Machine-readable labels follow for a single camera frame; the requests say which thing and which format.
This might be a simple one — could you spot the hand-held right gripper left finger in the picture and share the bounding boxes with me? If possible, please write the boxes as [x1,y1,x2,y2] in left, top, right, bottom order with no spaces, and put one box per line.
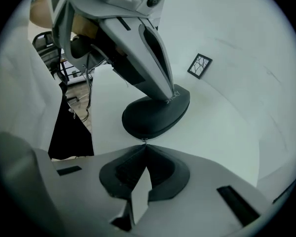
[0,134,147,237]

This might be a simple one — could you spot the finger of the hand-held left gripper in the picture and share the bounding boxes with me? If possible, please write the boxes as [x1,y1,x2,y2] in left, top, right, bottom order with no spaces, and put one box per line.
[139,23,175,95]

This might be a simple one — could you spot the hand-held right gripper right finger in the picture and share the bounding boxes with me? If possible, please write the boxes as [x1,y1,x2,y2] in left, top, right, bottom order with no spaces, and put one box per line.
[134,144,273,237]

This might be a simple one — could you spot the black glasses case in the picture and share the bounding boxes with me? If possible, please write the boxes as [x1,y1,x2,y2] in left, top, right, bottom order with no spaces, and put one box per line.
[121,84,190,145]

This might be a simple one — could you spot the person's left forearm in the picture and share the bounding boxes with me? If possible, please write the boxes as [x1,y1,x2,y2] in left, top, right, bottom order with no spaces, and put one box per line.
[29,0,52,28]

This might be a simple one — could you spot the person's left hand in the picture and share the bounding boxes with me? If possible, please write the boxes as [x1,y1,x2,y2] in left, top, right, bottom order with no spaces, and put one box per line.
[73,16,99,38]

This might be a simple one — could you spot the black framed picture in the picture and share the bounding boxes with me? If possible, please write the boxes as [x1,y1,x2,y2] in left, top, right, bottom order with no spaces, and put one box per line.
[187,53,213,80]

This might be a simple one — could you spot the person's black shorts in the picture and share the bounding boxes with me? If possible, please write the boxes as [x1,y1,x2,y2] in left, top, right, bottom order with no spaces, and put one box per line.
[48,81,95,160]

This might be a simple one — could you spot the black office chair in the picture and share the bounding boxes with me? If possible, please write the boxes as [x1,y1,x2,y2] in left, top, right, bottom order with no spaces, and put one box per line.
[32,31,89,83]

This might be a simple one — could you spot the black gripper cable bundle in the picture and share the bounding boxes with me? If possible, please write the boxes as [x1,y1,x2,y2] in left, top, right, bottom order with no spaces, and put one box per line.
[83,65,96,123]

